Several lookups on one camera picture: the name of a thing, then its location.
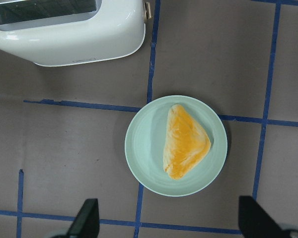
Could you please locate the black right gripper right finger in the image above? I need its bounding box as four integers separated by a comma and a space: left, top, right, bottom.
238, 196, 291, 238

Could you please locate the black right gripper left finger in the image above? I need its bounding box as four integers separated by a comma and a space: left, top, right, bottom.
67, 198, 100, 238

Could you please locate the white two-slot toaster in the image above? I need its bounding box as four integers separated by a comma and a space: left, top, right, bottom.
0, 0, 152, 67

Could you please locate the triangular orange pastry bread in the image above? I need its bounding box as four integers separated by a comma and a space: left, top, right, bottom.
163, 104, 211, 180

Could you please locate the light green round plate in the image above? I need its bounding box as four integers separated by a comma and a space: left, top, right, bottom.
125, 95, 228, 197

